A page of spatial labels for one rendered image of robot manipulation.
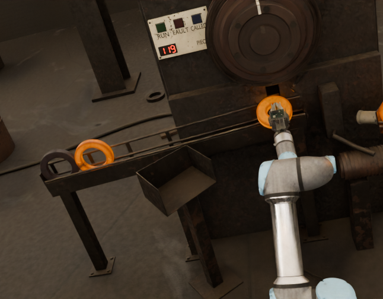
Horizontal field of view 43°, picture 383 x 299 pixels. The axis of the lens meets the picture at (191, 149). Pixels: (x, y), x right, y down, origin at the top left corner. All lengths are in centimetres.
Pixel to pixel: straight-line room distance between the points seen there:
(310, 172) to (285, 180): 8
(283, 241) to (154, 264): 120
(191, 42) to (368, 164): 93
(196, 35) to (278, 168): 80
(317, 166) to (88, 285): 156
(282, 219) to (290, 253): 11
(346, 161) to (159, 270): 113
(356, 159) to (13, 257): 212
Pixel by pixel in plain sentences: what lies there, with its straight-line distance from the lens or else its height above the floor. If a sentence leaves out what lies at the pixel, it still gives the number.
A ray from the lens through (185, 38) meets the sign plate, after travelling 217.
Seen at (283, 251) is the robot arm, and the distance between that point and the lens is 163.
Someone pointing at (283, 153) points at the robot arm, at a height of 71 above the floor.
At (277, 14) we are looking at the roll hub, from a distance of 193.
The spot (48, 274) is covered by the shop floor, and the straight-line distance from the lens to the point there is 298.
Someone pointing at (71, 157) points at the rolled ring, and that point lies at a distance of 241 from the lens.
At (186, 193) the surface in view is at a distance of 206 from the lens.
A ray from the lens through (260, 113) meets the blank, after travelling 218.
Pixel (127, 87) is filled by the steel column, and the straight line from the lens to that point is 499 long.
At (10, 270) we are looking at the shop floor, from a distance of 317.
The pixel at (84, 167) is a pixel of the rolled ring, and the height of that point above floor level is 66.
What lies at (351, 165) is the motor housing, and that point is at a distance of 219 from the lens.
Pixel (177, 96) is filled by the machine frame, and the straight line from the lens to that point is 227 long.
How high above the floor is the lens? 176
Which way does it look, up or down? 29 degrees down
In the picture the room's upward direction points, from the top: 17 degrees counter-clockwise
